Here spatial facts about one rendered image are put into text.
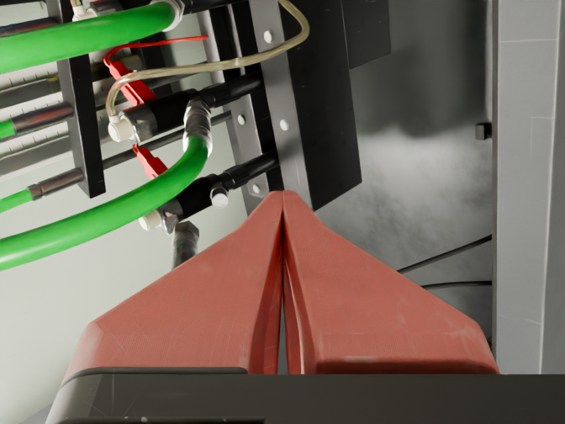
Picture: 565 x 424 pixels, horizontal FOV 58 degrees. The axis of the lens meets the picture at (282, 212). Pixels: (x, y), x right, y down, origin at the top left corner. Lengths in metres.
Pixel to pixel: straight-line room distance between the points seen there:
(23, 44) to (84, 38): 0.02
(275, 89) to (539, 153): 0.23
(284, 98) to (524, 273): 0.25
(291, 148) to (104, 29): 0.28
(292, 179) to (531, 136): 0.23
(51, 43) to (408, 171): 0.45
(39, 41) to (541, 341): 0.41
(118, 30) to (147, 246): 0.56
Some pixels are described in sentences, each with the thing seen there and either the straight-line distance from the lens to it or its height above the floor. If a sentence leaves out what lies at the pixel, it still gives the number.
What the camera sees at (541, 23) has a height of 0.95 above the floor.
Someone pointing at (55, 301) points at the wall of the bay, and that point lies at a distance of 0.76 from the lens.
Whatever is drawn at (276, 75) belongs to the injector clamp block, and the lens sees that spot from 0.48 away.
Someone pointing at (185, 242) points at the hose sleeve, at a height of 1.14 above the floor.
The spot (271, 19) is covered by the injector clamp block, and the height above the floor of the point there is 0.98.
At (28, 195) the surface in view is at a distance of 0.61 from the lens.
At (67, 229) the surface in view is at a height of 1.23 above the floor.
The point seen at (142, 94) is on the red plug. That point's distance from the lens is 0.45.
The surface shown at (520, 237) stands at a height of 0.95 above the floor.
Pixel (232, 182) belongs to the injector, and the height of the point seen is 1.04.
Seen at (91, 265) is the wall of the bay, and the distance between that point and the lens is 0.76.
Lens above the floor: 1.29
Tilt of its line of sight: 35 degrees down
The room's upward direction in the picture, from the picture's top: 120 degrees counter-clockwise
